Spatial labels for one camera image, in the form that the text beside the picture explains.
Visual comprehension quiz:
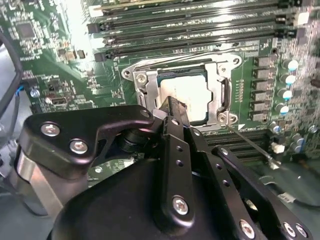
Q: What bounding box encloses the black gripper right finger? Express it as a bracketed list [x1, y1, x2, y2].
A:
[186, 127, 315, 240]

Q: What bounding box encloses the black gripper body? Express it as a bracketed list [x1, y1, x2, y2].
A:
[48, 157, 232, 240]

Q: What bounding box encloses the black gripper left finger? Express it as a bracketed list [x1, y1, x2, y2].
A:
[9, 96, 196, 232]

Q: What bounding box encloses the metal socket cover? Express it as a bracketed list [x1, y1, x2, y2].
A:
[132, 61, 233, 128]

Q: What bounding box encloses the silver CPU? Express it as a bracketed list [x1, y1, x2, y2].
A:
[156, 68, 218, 127]

